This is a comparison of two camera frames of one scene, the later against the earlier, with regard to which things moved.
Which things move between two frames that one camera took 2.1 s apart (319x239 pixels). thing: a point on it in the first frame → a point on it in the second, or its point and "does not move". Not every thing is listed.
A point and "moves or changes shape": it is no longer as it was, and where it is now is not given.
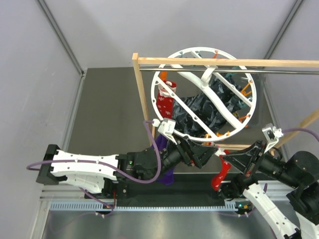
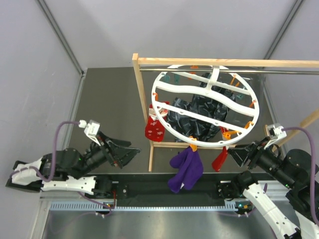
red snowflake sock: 225,167 → 218,162
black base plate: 186,187 does not move
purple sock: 167,177 → 190,168
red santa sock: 165,100 → 154,127
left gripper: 195,154 → 118,155
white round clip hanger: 189,78 moves or changes shape
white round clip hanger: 227,108 does not move
